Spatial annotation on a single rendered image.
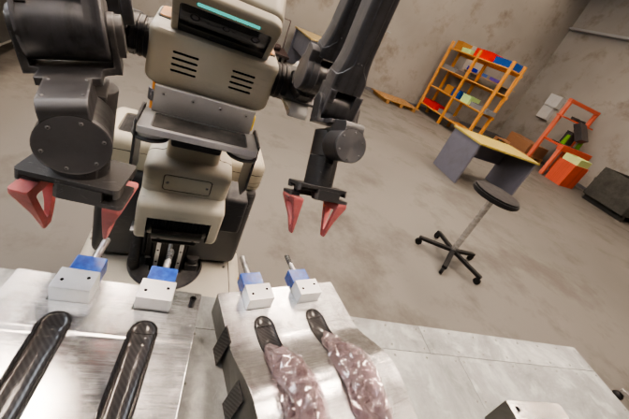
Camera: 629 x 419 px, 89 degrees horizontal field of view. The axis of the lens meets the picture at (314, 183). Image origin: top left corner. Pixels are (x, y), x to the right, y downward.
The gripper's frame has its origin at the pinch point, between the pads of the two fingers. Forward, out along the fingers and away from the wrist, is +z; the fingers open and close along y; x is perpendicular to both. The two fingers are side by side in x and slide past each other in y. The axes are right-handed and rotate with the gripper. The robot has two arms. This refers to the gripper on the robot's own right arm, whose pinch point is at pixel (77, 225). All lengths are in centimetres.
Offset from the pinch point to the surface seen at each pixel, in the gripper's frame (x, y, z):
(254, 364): -7.9, 27.8, 13.6
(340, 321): 3.4, 45.9, 15.1
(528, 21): 918, 752, -256
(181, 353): -8.0, 16.8, 12.3
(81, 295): -2.3, 2.0, 10.3
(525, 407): -12, 82, 14
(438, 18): 883, 470, -154
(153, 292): -1.0, 10.8, 9.2
